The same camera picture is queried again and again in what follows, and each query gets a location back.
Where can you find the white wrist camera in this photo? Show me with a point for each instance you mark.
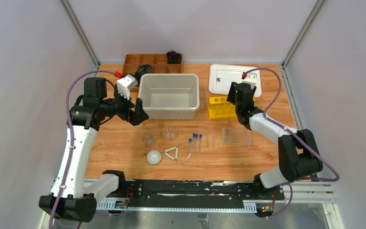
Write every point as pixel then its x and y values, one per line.
pixel 249 78
pixel 125 85

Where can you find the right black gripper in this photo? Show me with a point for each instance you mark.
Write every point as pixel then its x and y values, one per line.
pixel 231 97

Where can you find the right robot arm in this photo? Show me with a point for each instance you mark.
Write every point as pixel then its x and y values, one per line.
pixel 297 149

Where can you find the clear test tube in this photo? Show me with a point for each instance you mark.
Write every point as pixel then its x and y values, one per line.
pixel 213 140
pixel 207 141

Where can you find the white bin lid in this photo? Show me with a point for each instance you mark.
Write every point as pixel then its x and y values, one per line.
pixel 221 76

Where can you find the clear glass beaker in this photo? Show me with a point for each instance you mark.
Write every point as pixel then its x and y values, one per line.
pixel 168 132

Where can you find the blue capped tube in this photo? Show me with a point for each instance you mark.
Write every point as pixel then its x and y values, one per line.
pixel 189 146
pixel 194 141
pixel 200 144

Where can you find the small clear glass jar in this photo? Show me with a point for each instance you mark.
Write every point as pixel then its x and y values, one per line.
pixel 149 140

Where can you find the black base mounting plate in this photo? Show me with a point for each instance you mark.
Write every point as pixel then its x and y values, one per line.
pixel 188 195

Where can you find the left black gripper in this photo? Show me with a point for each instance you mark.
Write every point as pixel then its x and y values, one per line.
pixel 130 109

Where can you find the white clay triangle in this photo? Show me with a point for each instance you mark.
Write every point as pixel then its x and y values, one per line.
pixel 172 152

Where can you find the yellow test tube rack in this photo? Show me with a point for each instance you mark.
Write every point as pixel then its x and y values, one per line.
pixel 220 108

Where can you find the black round lens part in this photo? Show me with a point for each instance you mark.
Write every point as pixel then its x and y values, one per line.
pixel 146 68
pixel 174 57
pixel 137 76

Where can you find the white plastic bin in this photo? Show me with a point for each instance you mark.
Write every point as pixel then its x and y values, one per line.
pixel 170 96

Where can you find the white round dish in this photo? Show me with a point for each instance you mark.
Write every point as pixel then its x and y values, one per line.
pixel 154 157

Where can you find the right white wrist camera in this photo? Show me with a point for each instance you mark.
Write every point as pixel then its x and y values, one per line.
pixel 249 78

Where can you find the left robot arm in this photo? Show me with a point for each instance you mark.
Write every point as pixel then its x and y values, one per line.
pixel 68 199

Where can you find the wooden compartment tray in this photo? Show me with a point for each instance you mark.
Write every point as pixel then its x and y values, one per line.
pixel 142 63

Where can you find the clear acrylic tube rack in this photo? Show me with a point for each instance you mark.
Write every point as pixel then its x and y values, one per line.
pixel 236 137

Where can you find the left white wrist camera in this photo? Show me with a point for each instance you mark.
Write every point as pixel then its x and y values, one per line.
pixel 125 85

